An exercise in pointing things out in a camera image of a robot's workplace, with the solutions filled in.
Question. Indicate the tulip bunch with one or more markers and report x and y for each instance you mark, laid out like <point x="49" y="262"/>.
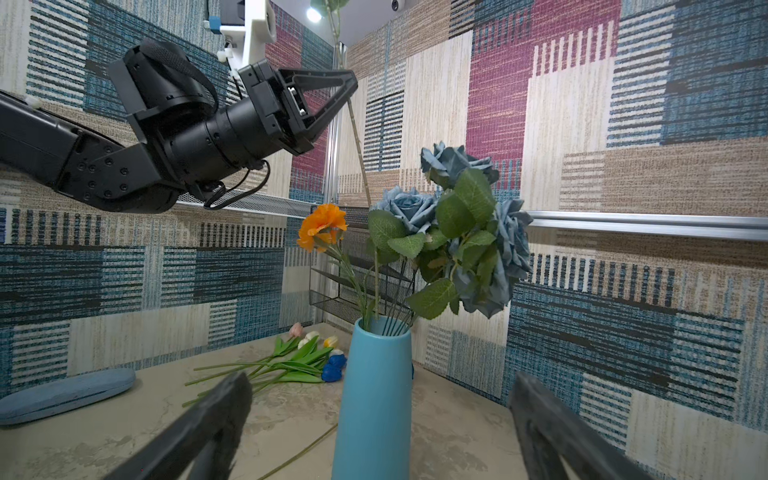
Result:
<point x="297" y="359"/>

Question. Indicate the black mesh shelf rack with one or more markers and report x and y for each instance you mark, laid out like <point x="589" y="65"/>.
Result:
<point x="369" y="256"/>

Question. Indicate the grey blue glasses case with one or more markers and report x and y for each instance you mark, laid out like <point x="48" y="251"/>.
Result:
<point x="64" y="395"/>

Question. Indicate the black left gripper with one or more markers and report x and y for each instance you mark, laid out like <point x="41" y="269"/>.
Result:
<point x="293" y="107"/>

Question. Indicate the small blue flower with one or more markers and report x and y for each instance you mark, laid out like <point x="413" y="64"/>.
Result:
<point x="332" y="370"/>

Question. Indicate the light blue ceramic vase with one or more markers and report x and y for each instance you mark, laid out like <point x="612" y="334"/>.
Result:
<point x="373" y="438"/>

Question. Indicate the blue rose bouquet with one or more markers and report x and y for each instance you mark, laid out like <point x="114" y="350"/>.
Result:
<point x="469" y="248"/>

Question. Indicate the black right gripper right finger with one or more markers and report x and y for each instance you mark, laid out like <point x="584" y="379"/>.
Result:
<point x="553" y="439"/>

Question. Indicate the orange marigold flower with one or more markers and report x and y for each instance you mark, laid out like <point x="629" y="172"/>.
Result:
<point x="322" y="231"/>

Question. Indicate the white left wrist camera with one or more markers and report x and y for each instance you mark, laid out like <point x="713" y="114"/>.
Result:
<point x="248" y="27"/>

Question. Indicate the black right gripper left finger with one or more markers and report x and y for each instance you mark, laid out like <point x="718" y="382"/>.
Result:
<point x="203" y="441"/>

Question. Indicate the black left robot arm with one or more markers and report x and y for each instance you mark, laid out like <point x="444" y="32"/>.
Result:
<point x="187" y="141"/>

